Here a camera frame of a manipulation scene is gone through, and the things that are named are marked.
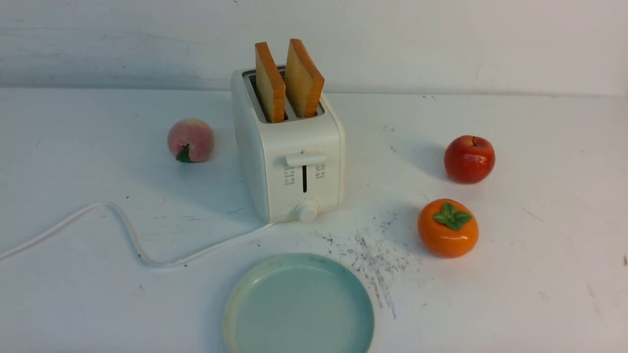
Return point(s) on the toast slice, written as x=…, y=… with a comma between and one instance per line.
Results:
x=304, y=82
x=270, y=84

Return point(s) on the white two-slot toaster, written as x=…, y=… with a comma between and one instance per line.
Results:
x=295, y=169

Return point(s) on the light green plate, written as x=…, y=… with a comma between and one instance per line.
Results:
x=299, y=303

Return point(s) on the pink peach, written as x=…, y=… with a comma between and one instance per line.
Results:
x=191, y=140

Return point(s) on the orange persimmon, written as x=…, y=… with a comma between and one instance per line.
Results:
x=447, y=228

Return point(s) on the red apple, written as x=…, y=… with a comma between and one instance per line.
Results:
x=469, y=159

